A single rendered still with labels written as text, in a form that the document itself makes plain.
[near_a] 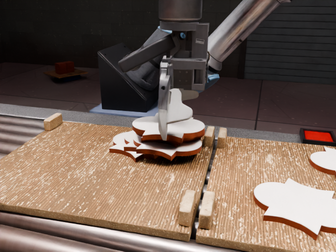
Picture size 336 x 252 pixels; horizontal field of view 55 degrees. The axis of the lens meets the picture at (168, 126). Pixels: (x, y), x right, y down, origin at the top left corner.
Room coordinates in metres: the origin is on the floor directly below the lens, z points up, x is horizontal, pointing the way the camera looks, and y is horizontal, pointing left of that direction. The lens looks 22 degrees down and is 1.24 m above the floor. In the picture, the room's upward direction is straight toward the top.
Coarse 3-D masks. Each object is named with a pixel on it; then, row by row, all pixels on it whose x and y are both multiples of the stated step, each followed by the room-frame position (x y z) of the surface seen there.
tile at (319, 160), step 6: (324, 150) 0.60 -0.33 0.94; (330, 150) 0.59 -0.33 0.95; (312, 156) 0.57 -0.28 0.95; (318, 156) 0.57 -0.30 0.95; (324, 156) 0.57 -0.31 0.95; (330, 156) 0.57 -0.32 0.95; (312, 162) 0.55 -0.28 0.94; (318, 162) 0.54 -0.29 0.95; (324, 162) 0.54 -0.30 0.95; (330, 162) 0.54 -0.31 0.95; (318, 168) 0.53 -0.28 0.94; (324, 168) 0.52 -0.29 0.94; (330, 168) 0.52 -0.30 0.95
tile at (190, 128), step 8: (136, 120) 0.62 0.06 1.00; (144, 120) 0.62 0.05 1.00; (152, 120) 0.62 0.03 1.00; (184, 120) 0.62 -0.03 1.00; (192, 120) 0.62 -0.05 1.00; (136, 128) 0.58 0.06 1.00; (144, 128) 0.57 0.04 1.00; (152, 128) 0.57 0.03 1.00; (168, 128) 0.57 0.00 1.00; (176, 128) 0.57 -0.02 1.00; (184, 128) 0.57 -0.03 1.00; (192, 128) 0.57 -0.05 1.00; (200, 128) 0.57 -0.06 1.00; (144, 136) 0.55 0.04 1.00; (152, 136) 0.55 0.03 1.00; (160, 136) 0.55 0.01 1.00; (168, 136) 0.55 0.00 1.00; (176, 136) 0.54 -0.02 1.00; (184, 136) 0.55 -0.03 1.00; (192, 136) 0.56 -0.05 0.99
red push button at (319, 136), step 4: (304, 132) 0.73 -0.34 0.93; (308, 132) 0.73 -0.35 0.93; (312, 132) 0.73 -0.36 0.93; (316, 132) 0.73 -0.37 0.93; (320, 132) 0.73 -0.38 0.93; (324, 132) 0.73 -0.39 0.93; (308, 136) 0.71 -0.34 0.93; (312, 136) 0.71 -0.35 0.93; (316, 136) 0.71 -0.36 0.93; (320, 136) 0.71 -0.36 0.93; (324, 136) 0.71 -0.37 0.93; (328, 136) 0.71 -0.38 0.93; (324, 140) 0.68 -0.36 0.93; (328, 140) 0.68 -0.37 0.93; (332, 140) 0.68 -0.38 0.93
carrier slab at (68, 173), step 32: (64, 128) 0.74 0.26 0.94; (96, 128) 0.74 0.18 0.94; (128, 128) 0.74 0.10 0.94; (0, 160) 0.57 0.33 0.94; (32, 160) 0.57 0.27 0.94; (64, 160) 0.57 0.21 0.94; (96, 160) 0.57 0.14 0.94; (128, 160) 0.57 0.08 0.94; (160, 160) 0.57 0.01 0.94; (192, 160) 0.57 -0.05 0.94; (0, 192) 0.46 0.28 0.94; (32, 192) 0.46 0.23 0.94; (64, 192) 0.46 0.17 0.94; (96, 192) 0.46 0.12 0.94; (128, 192) 0.46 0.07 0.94; (160, 192) 0.46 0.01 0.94; (96, 224) 0.39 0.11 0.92; (128, 224) 0.38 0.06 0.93; (160, 224) 0.38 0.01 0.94; (192, 224) 0.39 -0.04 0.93
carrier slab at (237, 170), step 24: (240, 144) 0.65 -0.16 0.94; (264, 144) 0.65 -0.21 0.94; (288, 144) 0.65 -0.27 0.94; (312, 144) 0.65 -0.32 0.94; (216, 168) 0.54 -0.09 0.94; (240, 168) 0.54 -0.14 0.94; (264, 168) 0.54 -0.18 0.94; (288, 168) 0.54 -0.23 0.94; (312, 168) 0.54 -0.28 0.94; (216, 192) 0.46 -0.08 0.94; (240, 192) 0.46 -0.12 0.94; (216, 216) 0.40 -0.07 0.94; (240, 216) 0.40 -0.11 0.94; (216, 240) 0.35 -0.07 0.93; (240, 240) 0.34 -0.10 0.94; (264, 240) 0.34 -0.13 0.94; (288, 240) 0.34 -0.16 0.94; (312, 240) 0.34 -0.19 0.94
